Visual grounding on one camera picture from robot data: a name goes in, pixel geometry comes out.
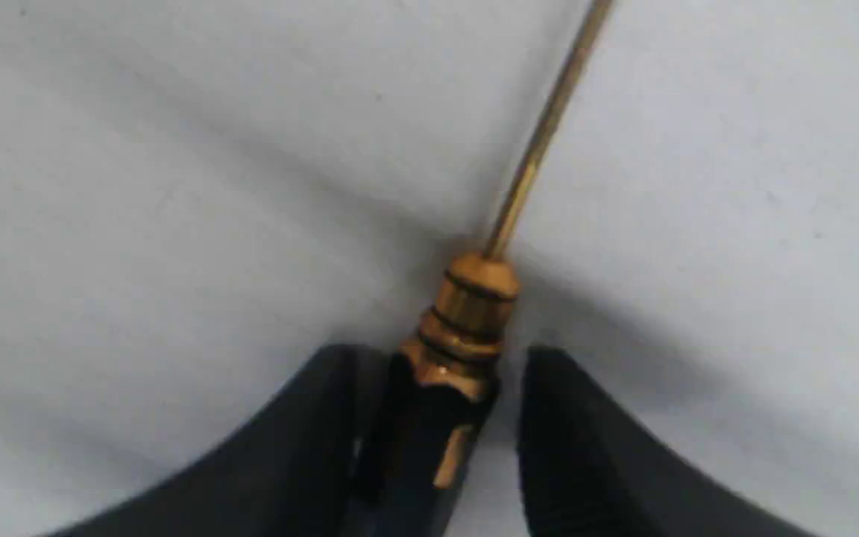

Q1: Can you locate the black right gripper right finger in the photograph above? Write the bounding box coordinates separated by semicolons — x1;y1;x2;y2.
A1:
517;346;805;536

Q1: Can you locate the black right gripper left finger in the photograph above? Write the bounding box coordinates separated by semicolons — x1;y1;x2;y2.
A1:
55;343;388;536

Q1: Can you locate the black gold precision screwdriver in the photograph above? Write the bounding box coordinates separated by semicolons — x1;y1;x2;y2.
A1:
345;1;614;536

